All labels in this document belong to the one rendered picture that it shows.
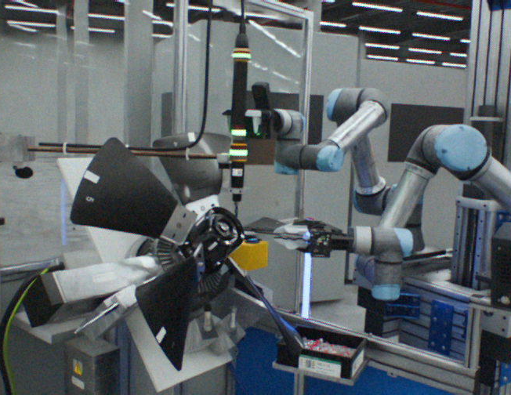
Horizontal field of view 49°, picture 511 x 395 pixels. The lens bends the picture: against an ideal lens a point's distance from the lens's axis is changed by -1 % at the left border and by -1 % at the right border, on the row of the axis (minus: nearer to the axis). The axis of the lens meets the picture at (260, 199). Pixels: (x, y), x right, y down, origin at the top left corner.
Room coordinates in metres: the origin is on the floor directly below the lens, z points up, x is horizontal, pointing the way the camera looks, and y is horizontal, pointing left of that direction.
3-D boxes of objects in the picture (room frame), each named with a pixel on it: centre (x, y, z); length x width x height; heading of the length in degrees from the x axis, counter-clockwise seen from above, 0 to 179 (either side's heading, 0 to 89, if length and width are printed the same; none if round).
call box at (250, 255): (1.94, 0.06, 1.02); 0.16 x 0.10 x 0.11; 50
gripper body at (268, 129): (1.58, 0.00, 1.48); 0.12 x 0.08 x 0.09; 150
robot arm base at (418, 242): (2.09, -0.55, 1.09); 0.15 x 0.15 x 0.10
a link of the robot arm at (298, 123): (1.72, -0.07, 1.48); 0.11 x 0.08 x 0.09; 150
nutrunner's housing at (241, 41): (1.47, 0.06, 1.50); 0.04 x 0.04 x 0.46
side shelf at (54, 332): (1.74, 0.56, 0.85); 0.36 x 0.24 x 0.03; 140
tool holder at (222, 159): (1.48, 0.07, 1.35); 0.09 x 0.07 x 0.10; 85
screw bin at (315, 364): (1.52, -0.19, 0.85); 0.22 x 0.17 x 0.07; 66
